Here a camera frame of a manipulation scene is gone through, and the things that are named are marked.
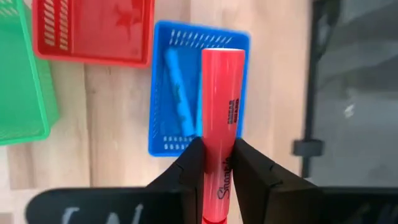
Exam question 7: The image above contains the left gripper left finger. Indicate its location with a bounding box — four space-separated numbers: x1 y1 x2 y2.
146 136 206 224

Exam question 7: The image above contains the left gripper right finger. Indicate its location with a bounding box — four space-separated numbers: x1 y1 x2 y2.
231 138 318 224

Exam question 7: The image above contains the light blue highlighter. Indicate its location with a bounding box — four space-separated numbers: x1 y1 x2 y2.
164 47 196 138

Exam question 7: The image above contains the reddish pink Sharpie highlighter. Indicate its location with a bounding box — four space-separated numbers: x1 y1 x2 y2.
200 47 246 224

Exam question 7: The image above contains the blue plastic basket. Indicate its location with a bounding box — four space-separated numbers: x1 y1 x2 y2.
148 20 251 157

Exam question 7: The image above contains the red plastic basket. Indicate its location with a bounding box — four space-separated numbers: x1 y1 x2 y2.
32 0 155 68

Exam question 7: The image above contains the green plastic basket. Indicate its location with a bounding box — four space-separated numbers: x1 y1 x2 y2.
0 0 60 146

